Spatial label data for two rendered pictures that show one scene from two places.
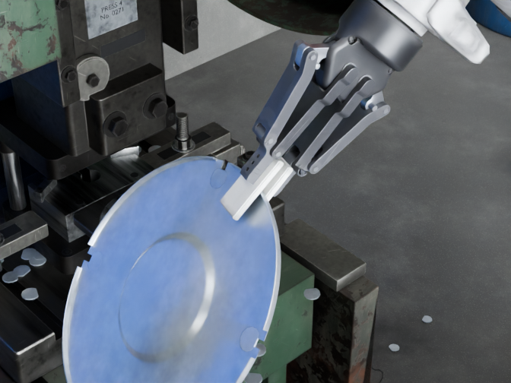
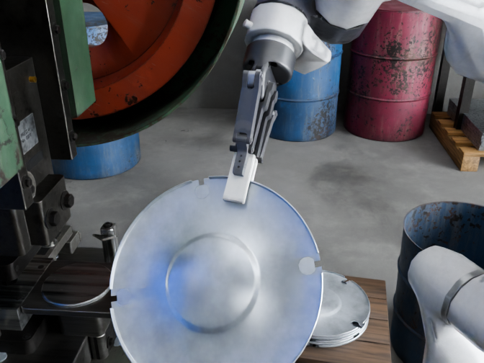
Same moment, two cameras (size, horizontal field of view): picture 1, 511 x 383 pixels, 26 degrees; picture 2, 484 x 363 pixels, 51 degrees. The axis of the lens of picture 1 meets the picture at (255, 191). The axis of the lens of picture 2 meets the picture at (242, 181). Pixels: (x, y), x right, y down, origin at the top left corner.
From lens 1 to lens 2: 0.65 m
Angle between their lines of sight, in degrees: 38
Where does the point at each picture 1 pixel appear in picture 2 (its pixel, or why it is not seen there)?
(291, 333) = not seen: hidden behind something
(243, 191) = (239, 184)
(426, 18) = (301, 41)
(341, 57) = (266, 76)
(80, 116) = (22, 222)
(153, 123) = (66, 213)
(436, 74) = not seen: hidden behind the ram
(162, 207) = (164, 232)
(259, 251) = (273, 213)
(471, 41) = (323, 50)
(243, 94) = not seen: outside the picture
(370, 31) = (278, 55)
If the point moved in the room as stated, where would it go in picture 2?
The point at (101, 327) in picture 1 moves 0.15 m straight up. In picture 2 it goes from (164, 334) to (155, 237)
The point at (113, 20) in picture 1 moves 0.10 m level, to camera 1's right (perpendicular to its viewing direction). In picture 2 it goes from (27, 143) to (86, 127)
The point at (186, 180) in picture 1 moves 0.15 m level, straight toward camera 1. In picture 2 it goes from (173, 205) to (254, 245)
